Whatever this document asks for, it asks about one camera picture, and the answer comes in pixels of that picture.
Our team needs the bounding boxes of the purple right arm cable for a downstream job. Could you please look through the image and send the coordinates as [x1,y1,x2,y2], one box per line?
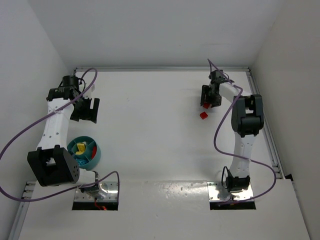
[207,58,277,204]

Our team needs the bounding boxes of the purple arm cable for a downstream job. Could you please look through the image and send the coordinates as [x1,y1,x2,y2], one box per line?
[207,58,277,204]
[0,66,120,202]

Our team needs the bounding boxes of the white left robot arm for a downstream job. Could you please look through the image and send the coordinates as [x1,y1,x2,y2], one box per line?
[27,75,100,188]

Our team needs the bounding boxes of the red square lego brick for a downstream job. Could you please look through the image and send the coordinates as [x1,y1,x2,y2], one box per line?
[199,111,208,120]

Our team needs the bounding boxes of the red small lego brick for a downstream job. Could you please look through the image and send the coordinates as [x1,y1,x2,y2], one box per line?
[203,102,211,109]

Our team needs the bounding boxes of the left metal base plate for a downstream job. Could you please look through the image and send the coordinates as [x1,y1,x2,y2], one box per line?
[74,181,119,203]

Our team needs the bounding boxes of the blue lego brick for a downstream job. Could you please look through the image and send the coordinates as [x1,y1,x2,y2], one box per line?
[76,158,88,168]

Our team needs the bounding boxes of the red long lego brick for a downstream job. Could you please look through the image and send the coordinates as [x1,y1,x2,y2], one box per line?
[91,146,97,159]

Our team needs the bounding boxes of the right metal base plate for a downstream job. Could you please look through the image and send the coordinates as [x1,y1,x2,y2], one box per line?
[207,181,254,202]

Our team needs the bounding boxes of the metal base plate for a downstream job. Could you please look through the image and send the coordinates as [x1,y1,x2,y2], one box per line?
[74,181,119,203]
[207,181,254,202]

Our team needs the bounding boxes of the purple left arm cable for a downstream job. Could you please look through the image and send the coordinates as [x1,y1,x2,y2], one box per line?
[0,66,120,202]

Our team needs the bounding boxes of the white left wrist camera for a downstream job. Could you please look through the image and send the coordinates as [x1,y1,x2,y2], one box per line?
[83,84,95,99]

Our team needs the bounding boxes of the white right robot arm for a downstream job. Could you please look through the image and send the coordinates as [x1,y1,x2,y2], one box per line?
[200,70,264,193]

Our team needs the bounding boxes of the teal divided round container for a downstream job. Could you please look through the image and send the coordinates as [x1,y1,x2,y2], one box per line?
[67,136,101,171]

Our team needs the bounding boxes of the yellow small lego brick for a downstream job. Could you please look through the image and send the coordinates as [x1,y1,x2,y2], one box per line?
[75,142,86,155]

